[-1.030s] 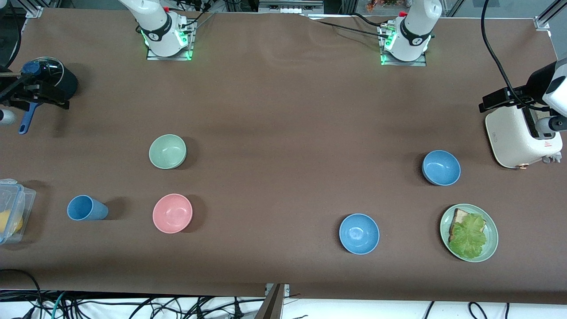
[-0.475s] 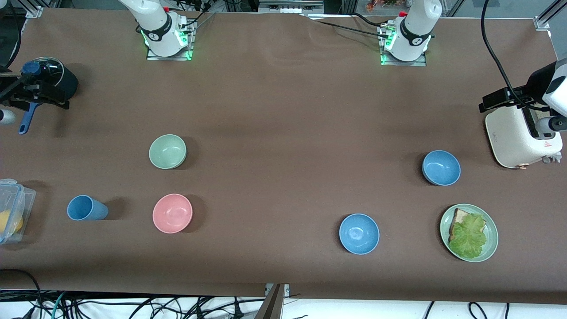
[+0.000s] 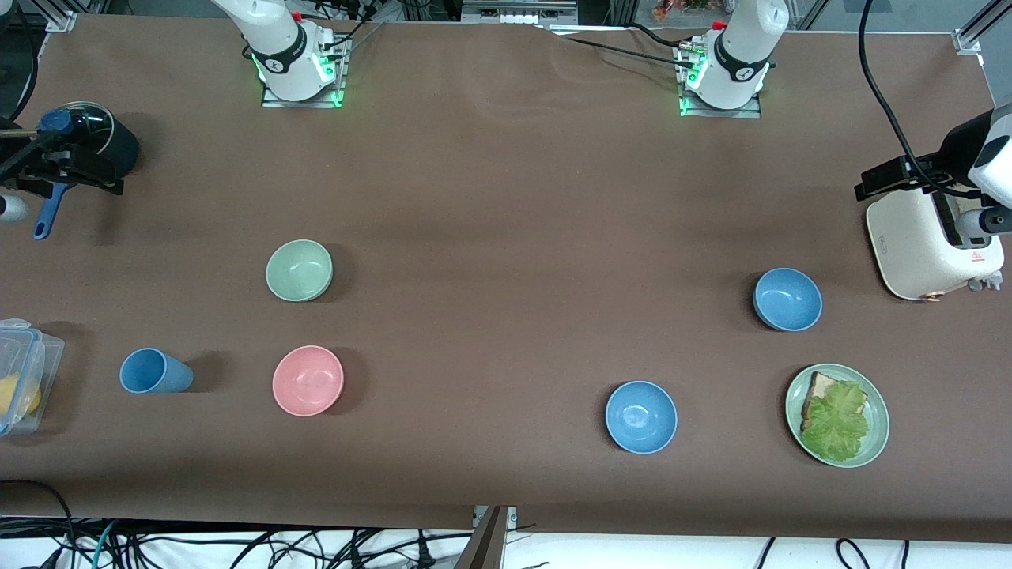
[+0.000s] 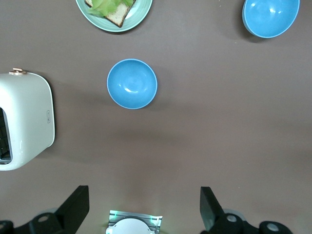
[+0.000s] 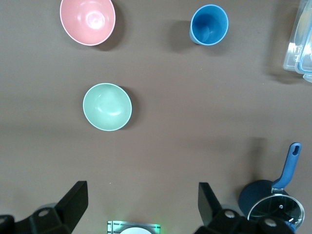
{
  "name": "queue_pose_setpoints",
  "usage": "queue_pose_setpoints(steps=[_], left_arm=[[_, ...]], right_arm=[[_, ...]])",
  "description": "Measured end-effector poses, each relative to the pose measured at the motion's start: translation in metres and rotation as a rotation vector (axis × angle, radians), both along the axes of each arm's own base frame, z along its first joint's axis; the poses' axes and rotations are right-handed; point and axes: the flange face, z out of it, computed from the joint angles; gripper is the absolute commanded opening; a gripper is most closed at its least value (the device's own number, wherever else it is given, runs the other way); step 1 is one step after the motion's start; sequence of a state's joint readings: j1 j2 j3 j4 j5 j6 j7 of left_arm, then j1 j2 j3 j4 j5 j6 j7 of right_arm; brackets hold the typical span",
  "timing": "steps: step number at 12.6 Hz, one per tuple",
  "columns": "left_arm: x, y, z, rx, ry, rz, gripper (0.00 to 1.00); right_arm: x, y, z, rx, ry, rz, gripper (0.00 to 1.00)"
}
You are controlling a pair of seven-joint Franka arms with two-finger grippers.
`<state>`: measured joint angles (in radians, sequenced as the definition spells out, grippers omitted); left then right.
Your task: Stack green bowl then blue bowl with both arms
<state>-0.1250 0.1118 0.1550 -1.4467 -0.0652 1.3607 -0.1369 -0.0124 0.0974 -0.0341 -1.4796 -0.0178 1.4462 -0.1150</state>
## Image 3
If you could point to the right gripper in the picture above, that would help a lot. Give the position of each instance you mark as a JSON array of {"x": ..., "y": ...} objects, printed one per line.
[{"x": 22, "y": 158}]

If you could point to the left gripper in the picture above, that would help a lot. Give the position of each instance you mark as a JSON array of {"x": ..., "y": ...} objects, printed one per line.
[{"x": 954, "y": 152}]

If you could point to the blue bowl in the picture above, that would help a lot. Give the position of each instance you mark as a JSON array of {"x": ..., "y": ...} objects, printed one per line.
[
  {"x": 787, "y": 299},
  {"x": 641, "y": 417}
]

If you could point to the green bowl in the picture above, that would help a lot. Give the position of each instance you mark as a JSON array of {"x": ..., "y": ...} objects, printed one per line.
[{"x": 299, "y": 270}]

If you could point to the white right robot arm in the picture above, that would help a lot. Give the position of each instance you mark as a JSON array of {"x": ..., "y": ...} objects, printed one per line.
[{"x": 277, "y": 39}]

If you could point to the pink bowl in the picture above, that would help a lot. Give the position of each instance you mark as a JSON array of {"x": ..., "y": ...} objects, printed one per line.
[{"x": 307, "y": 380}]

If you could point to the glass lid blue knob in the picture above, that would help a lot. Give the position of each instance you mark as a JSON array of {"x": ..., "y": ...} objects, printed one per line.
[{"x": 91, "y": 122}]

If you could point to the cream white toaster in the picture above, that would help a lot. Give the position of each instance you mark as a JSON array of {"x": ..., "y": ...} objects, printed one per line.
[{"x": 917, "y": 245}]

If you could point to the clear plastic container blue lid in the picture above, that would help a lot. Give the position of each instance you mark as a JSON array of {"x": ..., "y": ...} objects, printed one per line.
[{"x": 32, "y": 356}]

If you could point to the blue cup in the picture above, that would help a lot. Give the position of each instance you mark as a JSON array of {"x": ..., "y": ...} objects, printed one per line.
[{"x": 154, "y": 371}]

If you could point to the bread slice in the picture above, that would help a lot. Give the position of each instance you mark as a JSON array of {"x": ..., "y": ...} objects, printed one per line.
[{"x": 822, "y": 386}]

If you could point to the yellow lemon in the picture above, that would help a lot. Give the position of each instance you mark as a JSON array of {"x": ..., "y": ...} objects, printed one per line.
[{"x": 16, "y": 395}]

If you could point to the green plate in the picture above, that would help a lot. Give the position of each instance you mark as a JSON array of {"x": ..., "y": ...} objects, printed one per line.
[{"x": 877, "y": 427}]

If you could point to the green lettuce leaf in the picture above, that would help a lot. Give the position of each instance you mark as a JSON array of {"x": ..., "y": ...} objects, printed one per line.
[{"x": 838, "y": 423}]

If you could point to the aluminium frame corner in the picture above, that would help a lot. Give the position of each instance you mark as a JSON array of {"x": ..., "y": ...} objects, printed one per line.
[
  {"x": 980, "y": 28},
  {"x": 62, "y": 22}
]

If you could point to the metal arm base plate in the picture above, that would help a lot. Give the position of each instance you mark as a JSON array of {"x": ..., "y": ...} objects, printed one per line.
[
  {"x": 336, "y": 95},
  {"x": 751, "y": 112}
]

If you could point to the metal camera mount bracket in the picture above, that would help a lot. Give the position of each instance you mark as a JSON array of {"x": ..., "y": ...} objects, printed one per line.
[{"x": 486, "y": 541}]

